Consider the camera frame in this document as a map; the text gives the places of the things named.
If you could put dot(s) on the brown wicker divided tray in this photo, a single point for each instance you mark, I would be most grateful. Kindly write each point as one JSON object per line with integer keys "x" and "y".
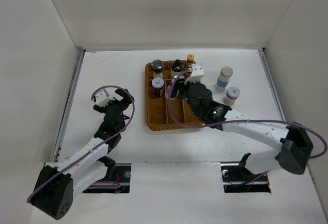
{"x": 157, "y": 115}

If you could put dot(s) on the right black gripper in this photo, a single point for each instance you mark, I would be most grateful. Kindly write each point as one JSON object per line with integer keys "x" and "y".
{"x": 179, "y": 84}

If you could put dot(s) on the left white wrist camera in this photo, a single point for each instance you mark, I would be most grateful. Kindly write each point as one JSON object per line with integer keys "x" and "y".
{"x": 102, "y": 98}

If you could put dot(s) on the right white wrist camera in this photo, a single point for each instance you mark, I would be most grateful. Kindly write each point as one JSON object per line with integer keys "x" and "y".
{"x": 196, "y": 72}

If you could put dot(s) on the silver-lid white blue canister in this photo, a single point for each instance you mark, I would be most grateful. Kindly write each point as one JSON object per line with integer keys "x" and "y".
{"x": 223, "y": 79}

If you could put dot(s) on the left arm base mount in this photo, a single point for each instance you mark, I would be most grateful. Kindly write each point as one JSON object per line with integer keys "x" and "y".
{"x": 116, "y": 180}

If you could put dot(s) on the grey-lid dark spice jar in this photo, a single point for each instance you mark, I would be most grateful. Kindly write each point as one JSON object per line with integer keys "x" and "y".
{"x": 158, "y": 85}

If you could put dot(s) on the metal frame rail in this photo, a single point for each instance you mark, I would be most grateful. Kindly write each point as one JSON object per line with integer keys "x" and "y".
{"x": 69, "y": 101}
{"x": 271, "y": 83}

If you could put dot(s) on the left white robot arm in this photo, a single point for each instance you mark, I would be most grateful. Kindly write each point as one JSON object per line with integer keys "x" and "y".
{"x": 57, "y": 186}

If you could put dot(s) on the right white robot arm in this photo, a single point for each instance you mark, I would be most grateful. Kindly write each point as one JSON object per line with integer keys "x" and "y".
{"x": 289, "y": 145}

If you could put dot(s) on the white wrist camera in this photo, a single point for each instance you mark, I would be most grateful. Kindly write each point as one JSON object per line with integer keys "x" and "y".
{"x": 196, "y": 72}
{"x": 102, "y": 98}

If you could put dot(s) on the red sauce bottle yellow cap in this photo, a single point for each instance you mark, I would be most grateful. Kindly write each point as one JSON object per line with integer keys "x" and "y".
{"x": 190, "y": 60}

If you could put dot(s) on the right metal frame rail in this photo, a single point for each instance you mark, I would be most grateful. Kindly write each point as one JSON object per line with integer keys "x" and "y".
{"x": 271, "y": 83}

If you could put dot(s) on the left metal frame rail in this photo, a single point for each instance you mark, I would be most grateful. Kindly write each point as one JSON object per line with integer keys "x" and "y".
{"x": 69, "y": 101}

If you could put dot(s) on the black-knob salt shaker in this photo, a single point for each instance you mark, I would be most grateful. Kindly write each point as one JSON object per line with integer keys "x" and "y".
{"x": 176, "y": 68}

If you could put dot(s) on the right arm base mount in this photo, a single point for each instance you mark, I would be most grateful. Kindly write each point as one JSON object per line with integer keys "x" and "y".
{"x": 237, "y": 179}

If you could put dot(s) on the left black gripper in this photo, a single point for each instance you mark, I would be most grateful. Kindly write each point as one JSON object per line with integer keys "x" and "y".
{"x": 126, "y": 100}

